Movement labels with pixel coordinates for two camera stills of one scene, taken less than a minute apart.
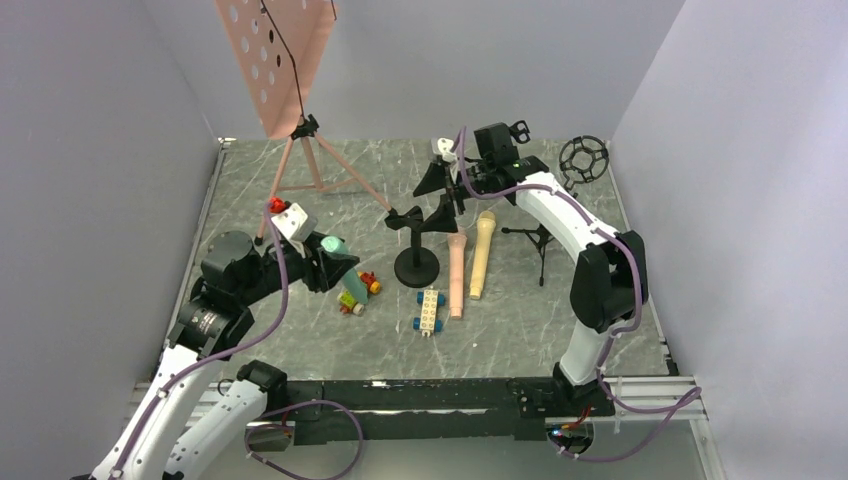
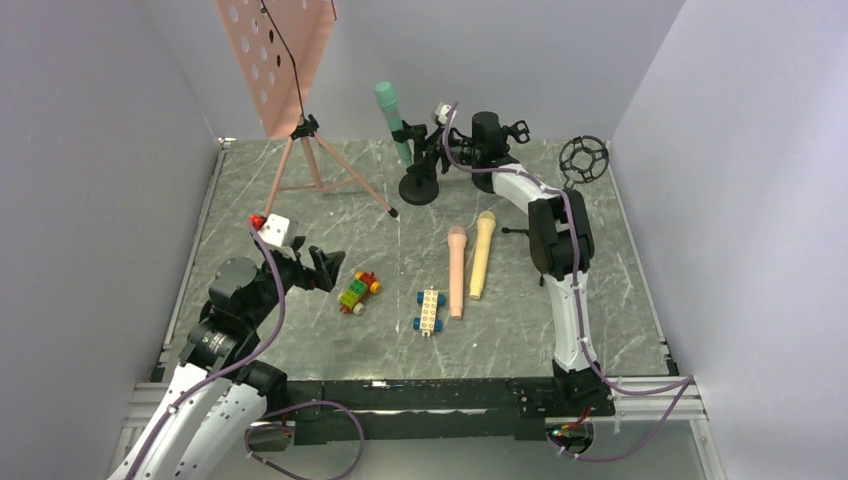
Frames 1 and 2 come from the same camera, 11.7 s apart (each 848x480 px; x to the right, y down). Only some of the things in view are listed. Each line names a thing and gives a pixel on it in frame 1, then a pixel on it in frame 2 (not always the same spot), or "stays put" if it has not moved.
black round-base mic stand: (415, 266) → (416, 190)
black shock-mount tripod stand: (582, 159) stays put
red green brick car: (348, 303) stays put
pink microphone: (456, 243) stays put
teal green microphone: (354, 280) → (387, 95)
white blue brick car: (428, 322) stays put
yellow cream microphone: (485, 222) stays put
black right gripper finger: (443, 219) → (429, 160)
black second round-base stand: (520, 131) stays put
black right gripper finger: (434, 179) → (419, 132)
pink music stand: (277, 45) stays put
